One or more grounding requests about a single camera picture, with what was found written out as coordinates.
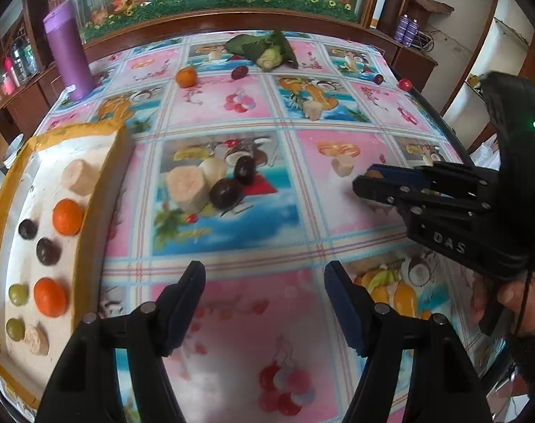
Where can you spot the white plastic bag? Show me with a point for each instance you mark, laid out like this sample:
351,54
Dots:
485,152

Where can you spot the pale round chunk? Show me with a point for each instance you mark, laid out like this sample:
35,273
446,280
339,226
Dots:
212,171

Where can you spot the purple bottle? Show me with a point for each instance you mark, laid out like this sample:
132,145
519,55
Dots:
411,31
400,28

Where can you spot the red cherry tomato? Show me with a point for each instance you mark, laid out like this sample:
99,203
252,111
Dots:
404,83

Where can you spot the white foam tray yellow tape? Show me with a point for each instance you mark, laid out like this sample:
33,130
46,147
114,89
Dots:
43,187

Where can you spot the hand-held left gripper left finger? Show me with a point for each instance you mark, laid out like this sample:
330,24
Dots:
183,315

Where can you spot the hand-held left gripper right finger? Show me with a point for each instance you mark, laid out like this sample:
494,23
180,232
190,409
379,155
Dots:
342,313

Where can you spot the wooden shelf unit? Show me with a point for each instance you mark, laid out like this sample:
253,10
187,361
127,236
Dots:
20,97

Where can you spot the person's right forearm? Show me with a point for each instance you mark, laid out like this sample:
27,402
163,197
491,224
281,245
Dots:
529,361

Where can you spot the red date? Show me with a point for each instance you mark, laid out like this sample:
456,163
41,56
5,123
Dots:
239,72

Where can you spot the large pale banana chunk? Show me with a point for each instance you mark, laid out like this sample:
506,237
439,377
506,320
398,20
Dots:
186,187

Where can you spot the small dark red fruit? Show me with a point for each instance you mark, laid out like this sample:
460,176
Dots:
378,79

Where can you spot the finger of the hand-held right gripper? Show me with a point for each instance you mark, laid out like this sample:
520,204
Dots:
404,175
377,189

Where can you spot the small dark grape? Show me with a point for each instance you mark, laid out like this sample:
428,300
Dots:
28,228

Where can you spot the purple tumbler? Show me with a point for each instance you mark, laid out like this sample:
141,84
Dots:
69,53

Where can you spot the dark plum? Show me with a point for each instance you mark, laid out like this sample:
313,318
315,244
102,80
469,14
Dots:
224,194
47,250
244,169

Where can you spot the wooden cabinet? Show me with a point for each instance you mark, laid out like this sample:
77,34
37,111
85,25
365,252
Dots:
415,61

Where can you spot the white shelf unit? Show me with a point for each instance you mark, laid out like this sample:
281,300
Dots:
492,61

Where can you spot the person's right hand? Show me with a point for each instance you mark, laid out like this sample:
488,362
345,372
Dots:
522,304

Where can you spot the green grape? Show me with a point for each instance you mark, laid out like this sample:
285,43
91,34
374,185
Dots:
15,329
17,294

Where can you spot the orange mandarin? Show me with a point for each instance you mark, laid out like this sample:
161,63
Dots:
68,216
50,297
186,77

